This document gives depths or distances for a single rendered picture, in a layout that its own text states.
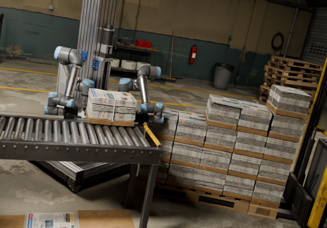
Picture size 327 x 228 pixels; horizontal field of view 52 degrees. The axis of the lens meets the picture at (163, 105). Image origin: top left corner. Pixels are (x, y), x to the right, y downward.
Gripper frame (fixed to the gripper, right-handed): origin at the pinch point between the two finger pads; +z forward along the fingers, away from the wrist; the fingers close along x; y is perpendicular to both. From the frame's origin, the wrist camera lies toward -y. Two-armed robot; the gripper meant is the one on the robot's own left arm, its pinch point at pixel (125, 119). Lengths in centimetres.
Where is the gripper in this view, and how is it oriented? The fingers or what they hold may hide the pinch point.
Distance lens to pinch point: 307.7
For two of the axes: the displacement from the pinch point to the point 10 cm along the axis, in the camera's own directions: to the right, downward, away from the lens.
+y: 1.7, -9.6, -2.1
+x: 3.1, 2.6, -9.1
